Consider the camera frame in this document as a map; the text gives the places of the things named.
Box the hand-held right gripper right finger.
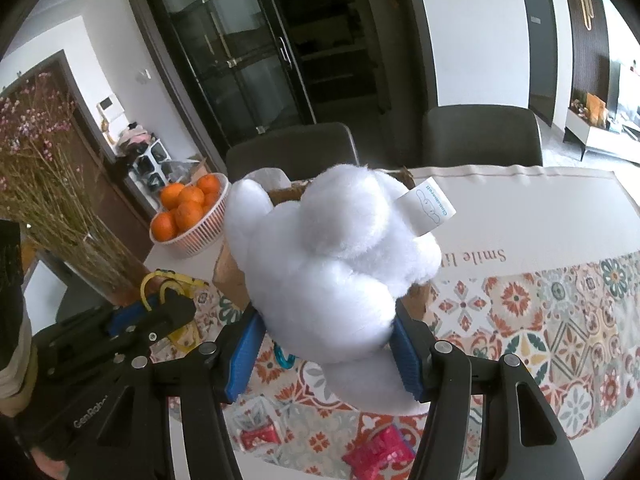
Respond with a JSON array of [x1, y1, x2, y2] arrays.
[[391, 304, 586, 480]]

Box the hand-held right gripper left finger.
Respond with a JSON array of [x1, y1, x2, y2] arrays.
[[127, 311, 267, 480]]

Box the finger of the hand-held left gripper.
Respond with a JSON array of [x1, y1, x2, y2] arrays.
[[112, 296, 197, 361], [104, 295, 164, 337]]

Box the yellow strap item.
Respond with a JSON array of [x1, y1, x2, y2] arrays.
[[140, 269, 211, 353]]

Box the brown cardboard box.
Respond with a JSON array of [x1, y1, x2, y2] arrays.
[[212, 167, 438, 326]]

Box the white plush toy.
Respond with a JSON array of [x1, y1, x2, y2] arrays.
[[222, 164, 458, 413]]

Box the person's left hand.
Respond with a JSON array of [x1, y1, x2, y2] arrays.
[[27, 447, 71, 480]]

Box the glass vase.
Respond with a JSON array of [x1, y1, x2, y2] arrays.
[[60, 230, 148, 311]]

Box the dark grey dining chair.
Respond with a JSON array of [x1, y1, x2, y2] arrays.
[[421, 106, 544, 168], [225, 122, 358, 183], [54, 272, 108, 326]]

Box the red white snack packet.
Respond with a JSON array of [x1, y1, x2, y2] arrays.
[[235, 417, 281, 453]]

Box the white plastic basket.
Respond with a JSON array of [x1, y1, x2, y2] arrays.
[[149, 172, 232, 259]]

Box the pink foil packet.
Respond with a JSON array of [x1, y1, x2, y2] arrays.
[[342, 425, 416, 480]]

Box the pile of oranges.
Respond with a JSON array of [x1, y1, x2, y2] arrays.
[[150, 172, 223, 242]]

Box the dried flower bouquet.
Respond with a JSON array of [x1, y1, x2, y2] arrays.
[[0, 72, 146, 306]]

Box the white cubby shelf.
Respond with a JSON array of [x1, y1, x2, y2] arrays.
[[127, 137, 171, 196]]

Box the pink cloth pile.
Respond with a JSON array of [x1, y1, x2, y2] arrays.
[[117, 122, 153, 153]]

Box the white patterned tablecloth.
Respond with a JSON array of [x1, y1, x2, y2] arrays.
[[145, 165, 640, 480]]

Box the black glass sliding door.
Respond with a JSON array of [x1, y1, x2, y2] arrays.
[[122, 0, 433, 173]]

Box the white television console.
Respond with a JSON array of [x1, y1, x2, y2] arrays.
[[564, 109, 640, 166]]

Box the orange paper bag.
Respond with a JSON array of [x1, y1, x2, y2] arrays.
[[585, 92, 608, 126]]

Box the dark interior door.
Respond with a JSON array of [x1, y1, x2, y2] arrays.
[[515, 0, 558, 126]]

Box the television screen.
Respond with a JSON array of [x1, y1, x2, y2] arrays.
[[617, 62, 640, 126]]

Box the white wall intercom panel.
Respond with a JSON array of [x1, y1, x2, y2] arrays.
[[96, 95, 126, 123]]

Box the dark slatted wall panel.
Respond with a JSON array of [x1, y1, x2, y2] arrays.
[[557, 0, 613, 106]]

